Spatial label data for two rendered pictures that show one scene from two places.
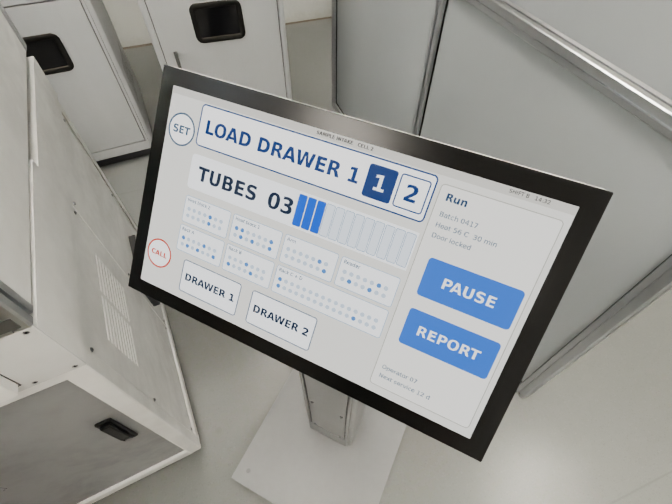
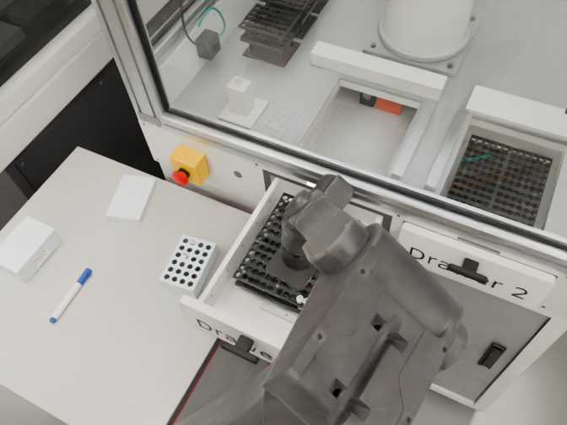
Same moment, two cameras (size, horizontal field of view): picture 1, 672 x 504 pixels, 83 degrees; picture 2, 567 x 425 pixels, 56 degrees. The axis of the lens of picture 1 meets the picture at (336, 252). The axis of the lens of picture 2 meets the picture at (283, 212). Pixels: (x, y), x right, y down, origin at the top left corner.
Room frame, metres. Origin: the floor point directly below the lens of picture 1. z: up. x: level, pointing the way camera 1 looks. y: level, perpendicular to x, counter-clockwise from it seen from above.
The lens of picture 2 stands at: (-0.42, 0.41, 1.82)
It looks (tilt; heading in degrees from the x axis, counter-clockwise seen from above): 56 degrees down; 58
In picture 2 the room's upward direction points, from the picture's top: 6 degrees counter-clockwise
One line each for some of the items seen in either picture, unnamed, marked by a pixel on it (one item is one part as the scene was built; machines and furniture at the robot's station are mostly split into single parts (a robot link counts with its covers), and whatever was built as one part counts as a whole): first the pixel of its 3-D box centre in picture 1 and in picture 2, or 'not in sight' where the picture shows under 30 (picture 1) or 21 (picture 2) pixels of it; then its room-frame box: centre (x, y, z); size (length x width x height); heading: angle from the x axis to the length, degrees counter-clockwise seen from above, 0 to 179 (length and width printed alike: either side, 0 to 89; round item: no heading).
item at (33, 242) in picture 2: not in sight; (26, 249); (-0.58, 1.30, 0.79); 0.13 x 0.09 x 0.05; 27
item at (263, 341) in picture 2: not in sight; (251, 340); (-0.30, 0.77, 0.87); 0.29 x 0.02 x 0.11; 117
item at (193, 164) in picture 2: not in sight; (189, 166); (-0.18, 1.20, 0.88); 0.07 x 0.05 x 0.07; 117
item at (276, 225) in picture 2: not in sight; (299, 255); (-0.12, 0.86, 0.87); 0.22 x 0.18 x 0.06; 27
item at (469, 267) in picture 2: not in sight; (469, 268); (0.10, 0.62, 0.91); 0.07 x 0.04 x 0.01; 117
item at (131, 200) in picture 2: not in sight; (132, 198); (-0.32, 1.29, 0.77); 0.13 x 0.09 x 0.02; 43
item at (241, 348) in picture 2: not in sight; (242, 346); (-0.33, 0.75, 0.91); 0.07 x 0.04 x 0.01; 117
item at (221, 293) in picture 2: not in sight; (300, 253); (-0.12, 0.86, 0.86); 0.40 x 0.26 x 0.06; 27
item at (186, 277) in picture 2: not in sight; (189, 266); (-0.30, 1.03, 0.78); 0.12 x 0.08 x 0.04; 34
